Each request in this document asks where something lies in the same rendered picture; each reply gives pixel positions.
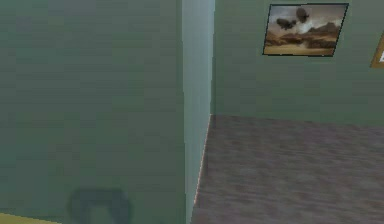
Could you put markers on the black framed landscape picture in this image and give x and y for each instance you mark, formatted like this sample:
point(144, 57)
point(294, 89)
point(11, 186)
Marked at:
point(305, 31)

